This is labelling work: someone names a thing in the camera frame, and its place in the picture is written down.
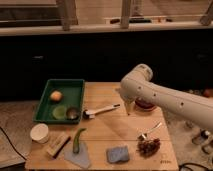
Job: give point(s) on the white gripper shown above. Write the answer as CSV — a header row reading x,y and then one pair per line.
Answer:
x,y
128,103

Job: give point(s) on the white handled dish brush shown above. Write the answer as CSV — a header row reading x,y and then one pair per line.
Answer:
x,y
91,113

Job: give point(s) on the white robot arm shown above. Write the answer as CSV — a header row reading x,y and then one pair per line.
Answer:
x,y
137,84

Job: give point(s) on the wooden scrub brush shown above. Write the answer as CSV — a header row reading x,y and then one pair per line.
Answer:
x,y
54,148

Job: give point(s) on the dark red bowl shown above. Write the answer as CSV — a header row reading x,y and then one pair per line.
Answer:
x,y
145,105

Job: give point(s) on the brown grape bunch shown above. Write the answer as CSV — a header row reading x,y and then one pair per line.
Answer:
x,y
147,148

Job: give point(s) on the green plastic tray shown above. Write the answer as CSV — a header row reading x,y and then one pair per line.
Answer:
x,y
73,93

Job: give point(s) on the blue sponge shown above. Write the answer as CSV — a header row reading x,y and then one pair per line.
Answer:
x,y
117,154

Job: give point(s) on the green round lid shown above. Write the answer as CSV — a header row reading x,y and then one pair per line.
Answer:
x,y
59,112

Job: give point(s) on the orange round fruit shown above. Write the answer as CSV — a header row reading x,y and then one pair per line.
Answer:
x,y
56,96

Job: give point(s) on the green chili pepper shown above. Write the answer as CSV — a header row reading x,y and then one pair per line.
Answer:
x,y
76,147

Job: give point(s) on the grey cloth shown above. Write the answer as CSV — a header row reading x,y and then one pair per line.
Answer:
x,y
81,159

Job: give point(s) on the spice jar rack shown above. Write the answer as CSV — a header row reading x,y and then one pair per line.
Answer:
x,y
203,138

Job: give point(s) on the white paper cup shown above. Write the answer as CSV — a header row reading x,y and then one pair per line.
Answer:
x,y
40,133

